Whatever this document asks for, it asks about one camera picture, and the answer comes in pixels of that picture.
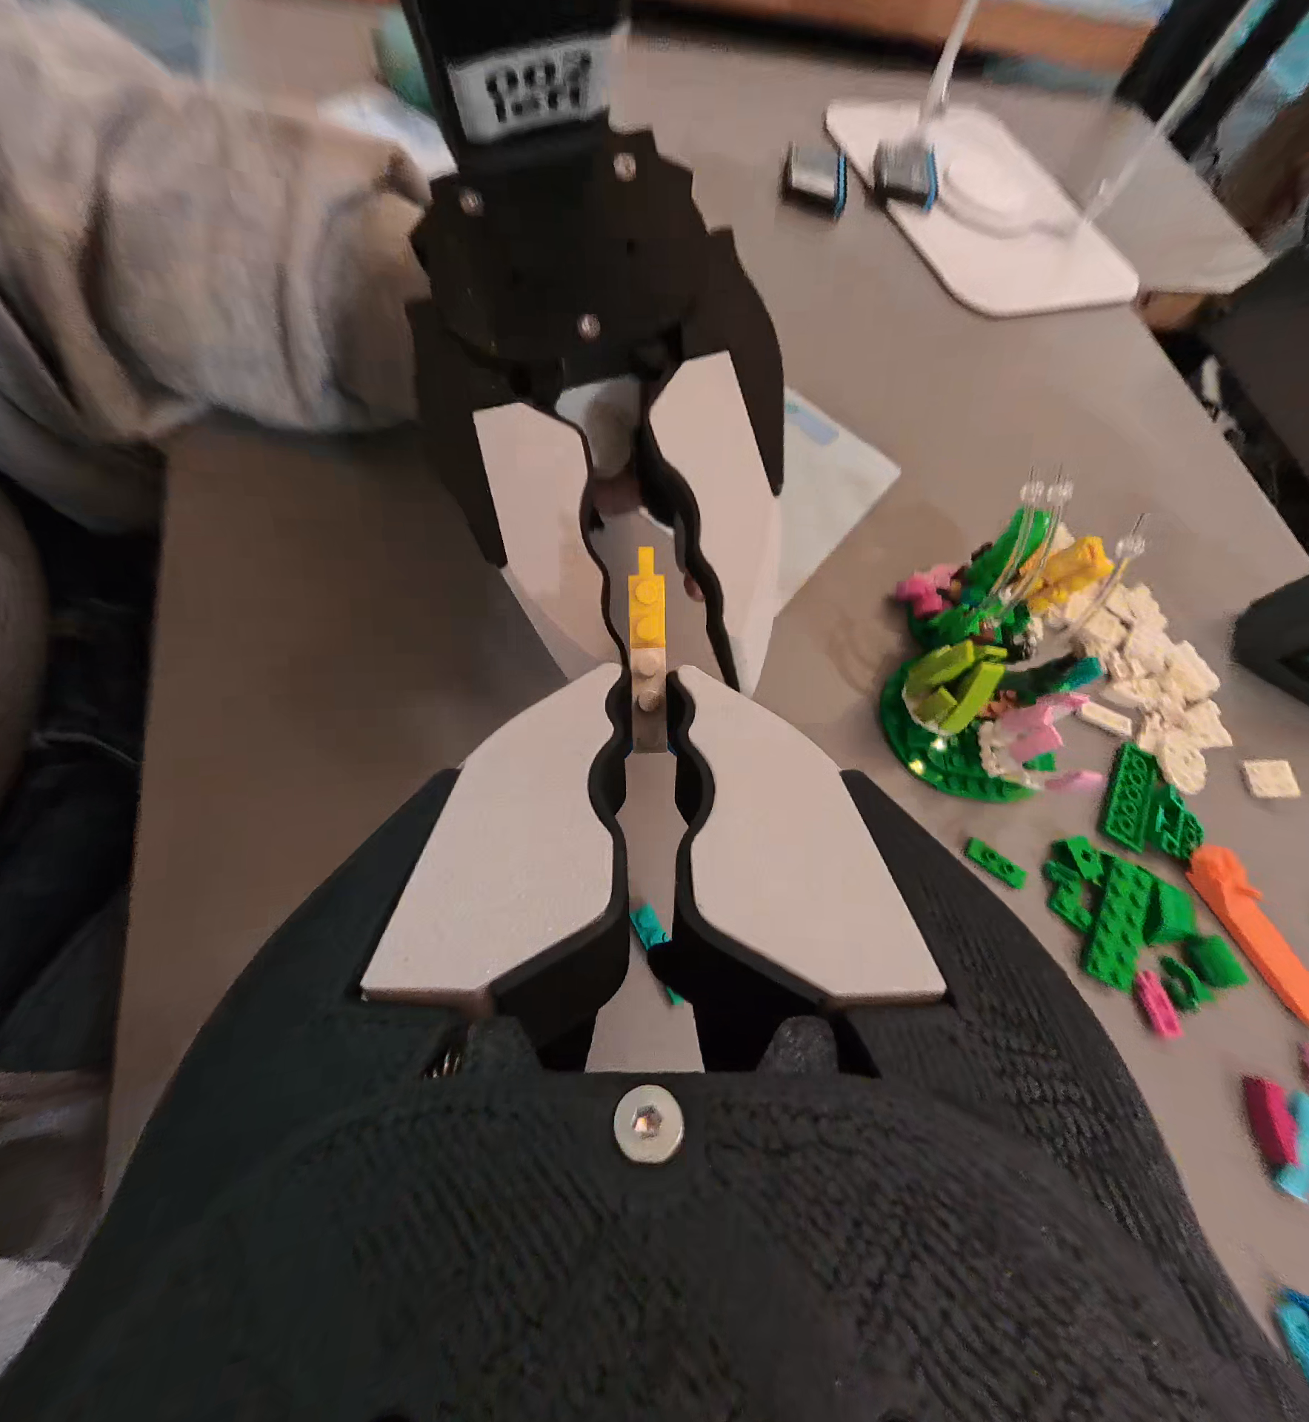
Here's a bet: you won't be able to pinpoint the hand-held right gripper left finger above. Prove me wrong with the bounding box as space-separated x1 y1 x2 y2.
361 663 635 1073

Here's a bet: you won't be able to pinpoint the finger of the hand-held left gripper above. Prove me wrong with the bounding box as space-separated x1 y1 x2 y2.
639 349 785 695
473 406 628 684

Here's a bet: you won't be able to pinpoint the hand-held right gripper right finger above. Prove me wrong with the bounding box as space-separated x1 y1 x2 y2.
666 665 953 1073

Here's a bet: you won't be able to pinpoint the striped brick assembly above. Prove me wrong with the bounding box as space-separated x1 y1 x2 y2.
621 546 678 761

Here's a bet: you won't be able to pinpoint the person's left forearm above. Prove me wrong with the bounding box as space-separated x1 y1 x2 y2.
0 0 436 537

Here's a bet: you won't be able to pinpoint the grey desk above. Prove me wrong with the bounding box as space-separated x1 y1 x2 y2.
103 33 1309 1422

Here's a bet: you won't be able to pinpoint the brick instruction booklet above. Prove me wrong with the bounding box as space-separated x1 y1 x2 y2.
778 387 903 607

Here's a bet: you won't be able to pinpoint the teal brick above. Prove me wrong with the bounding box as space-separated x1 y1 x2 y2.
631 904 687 1005

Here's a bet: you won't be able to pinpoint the mint green soft object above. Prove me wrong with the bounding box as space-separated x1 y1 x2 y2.
372 5 439 112

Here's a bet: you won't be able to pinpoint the green plant brick model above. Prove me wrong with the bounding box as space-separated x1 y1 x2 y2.
879 473 1152 804

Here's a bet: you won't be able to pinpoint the pile of green bricks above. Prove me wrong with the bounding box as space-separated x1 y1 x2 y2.
1041 742 1254 1013

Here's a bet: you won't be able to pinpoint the white lamp base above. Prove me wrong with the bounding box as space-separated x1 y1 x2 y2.
827 0 1280 323

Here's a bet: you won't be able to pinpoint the pile of white bricks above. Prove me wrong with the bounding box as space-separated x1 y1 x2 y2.
1067 579 1236 797

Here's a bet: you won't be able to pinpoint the person's blue jeans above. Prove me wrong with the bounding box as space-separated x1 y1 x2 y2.
0 524 162 1069

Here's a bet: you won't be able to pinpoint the orange brick separator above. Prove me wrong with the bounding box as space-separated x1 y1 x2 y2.
1186 846 1309 1036

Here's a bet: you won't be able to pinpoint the wooden edged table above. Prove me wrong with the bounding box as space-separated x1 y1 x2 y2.
655 0 1161 71

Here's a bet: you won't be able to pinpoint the scattered small coloured bricks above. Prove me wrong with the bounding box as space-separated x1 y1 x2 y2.
1131 911 1309 1422

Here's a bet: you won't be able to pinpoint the person's grey cardigan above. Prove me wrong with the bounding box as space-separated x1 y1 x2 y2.
0 1066 122 1422

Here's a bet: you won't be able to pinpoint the black office chair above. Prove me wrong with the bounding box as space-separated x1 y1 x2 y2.
1199 251 1309 562

